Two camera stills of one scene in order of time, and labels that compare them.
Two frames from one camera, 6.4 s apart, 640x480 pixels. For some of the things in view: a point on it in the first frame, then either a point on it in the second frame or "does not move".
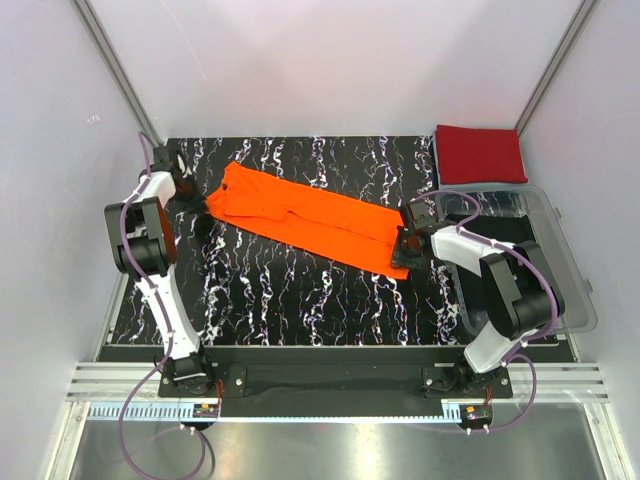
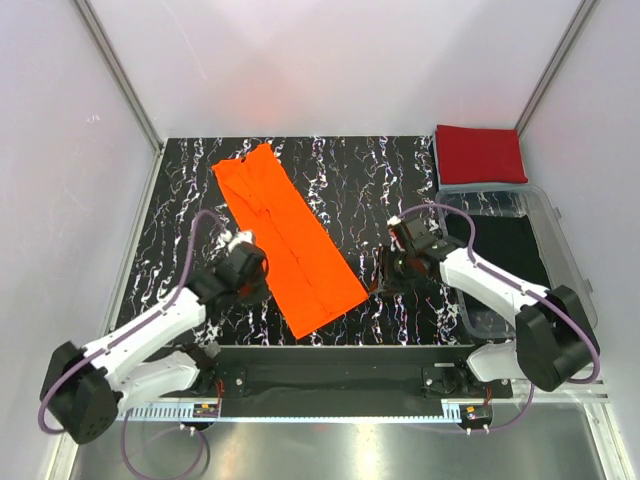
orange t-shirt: x=309 y=222 → x=306 y=273
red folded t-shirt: x=473 y=155 does not move
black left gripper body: x=190 y=191 → x=253 y=290
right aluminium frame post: x=553 y=64 does not move
